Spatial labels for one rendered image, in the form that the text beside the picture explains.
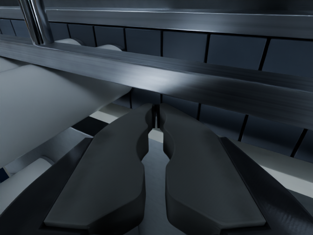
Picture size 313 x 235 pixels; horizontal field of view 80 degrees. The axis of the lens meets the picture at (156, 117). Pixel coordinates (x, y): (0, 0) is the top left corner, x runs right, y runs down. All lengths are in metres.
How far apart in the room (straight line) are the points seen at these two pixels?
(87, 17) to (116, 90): 0.08
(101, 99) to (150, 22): 0.07
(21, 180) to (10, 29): 0.28
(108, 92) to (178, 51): 0.07
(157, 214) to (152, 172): 0.12
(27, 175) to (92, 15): 0.36
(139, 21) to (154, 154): 0.20
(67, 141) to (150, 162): 0.15
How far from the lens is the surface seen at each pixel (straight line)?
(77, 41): 0.23
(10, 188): 0.47
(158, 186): 0.37
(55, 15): 0.26
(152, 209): 0.44
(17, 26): 0.33
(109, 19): 0.20
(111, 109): 0.19
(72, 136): 0.35
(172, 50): 0.16
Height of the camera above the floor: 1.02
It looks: 47 degrees down
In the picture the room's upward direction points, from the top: 132 degrees counter-clockwise
